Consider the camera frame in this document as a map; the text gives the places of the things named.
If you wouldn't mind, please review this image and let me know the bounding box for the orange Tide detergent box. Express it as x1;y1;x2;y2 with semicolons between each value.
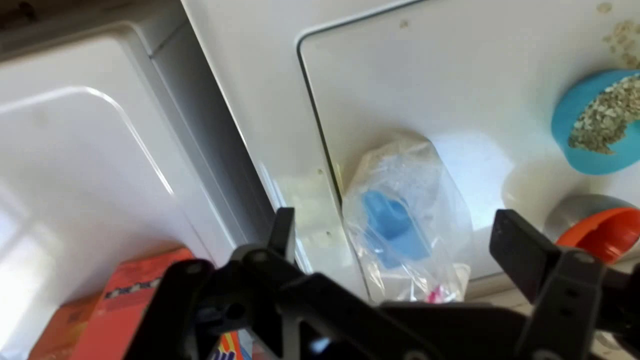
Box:
28;247;256;360

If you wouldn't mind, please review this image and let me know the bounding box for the blue plastic scoop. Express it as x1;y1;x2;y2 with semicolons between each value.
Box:
359;188;433;271

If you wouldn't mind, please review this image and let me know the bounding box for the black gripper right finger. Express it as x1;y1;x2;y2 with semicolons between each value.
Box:
490;209;640;360

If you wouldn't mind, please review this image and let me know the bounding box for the white washing machine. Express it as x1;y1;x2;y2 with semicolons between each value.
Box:
179;0;640;304

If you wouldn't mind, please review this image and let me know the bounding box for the orange-rimmed metal cup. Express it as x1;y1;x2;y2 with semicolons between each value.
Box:
543;192;640;266

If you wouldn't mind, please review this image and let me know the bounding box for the blue plastic bowl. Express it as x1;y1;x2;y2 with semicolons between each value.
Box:
550;68;640;178

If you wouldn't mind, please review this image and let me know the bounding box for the clear plastic zip bag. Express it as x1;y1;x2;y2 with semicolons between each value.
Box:
342;133;473;306

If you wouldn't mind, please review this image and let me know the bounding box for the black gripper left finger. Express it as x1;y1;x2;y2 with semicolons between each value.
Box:
126;206;403;360

